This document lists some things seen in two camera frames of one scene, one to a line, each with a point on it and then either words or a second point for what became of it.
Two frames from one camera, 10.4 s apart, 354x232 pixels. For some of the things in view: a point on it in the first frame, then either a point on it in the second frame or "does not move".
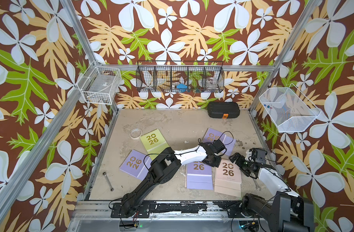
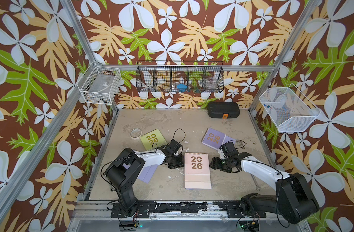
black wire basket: (180, 77) does not move
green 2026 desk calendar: (154, 142) does not move
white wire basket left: (100, 85) does not move
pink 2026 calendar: (228, 178) → (197, 173)
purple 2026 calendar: (228, 142) does not move
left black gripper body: (215, 162) → (176, 161)
